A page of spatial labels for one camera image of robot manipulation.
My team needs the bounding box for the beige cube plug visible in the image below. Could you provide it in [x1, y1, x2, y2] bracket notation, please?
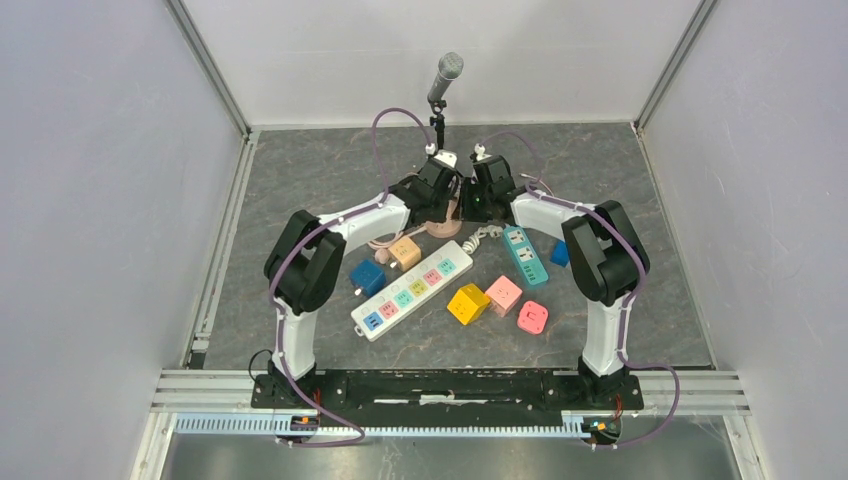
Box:
[388, 236, 422, 272]

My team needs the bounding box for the blue cube plug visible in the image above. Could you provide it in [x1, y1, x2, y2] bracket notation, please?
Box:
[349, 259, 386, 298]

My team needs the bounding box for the pink cube plug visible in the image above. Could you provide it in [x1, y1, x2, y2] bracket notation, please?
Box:
[485, 275, 523, 318]

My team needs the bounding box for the yellow cube plug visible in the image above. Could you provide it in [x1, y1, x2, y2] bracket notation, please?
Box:
[447, 283, 490, 325]

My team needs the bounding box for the pink adapter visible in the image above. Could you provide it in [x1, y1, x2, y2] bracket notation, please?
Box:
[516, 301, 549, 335]

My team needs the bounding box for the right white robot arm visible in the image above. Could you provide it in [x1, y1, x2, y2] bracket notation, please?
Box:
[457, 155, 650, 408]

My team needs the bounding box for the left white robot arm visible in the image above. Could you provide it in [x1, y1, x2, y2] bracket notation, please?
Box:
[264, 150, 460, 408]

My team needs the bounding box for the round pink socket base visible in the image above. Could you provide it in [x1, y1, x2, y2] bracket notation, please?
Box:
[424, 199, 462, 239]

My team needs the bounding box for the white power strip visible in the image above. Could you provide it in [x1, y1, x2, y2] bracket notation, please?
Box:
[350, 240, 473, 342]

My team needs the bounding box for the black tripod stand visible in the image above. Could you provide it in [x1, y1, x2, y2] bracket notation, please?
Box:
[428, 99, 447, 150]

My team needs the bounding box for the teal power strip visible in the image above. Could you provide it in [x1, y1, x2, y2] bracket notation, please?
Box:
[503, 226, 549, 288]

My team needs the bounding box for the blue green toy block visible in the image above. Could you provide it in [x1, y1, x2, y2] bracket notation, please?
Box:
[550, 241, 571, 267]

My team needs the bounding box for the silver microphone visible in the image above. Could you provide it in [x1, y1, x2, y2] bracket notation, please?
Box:
[427, 52, 465, 105]

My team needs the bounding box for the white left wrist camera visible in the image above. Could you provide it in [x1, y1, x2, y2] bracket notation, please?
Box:
[425, 143, 458, 169]

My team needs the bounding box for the white strip cord with plug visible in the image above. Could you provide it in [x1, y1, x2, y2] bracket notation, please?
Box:
[460, 225, 503, 256]

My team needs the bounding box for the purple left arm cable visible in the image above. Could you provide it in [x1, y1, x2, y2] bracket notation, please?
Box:
[266, 107, 435, 449]

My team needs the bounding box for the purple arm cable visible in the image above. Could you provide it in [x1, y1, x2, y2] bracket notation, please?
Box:
[266, 107, 435, 449]
[478, 130, 682, 448]

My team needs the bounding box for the pink coiled cable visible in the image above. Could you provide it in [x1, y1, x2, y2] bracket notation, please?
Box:
[366, 225, 429, 263]

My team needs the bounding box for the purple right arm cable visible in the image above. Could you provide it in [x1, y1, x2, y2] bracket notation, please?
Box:
[478, 130, 682, 448]

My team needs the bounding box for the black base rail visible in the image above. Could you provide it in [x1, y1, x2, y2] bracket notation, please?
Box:
[251, 368, 644, 429]

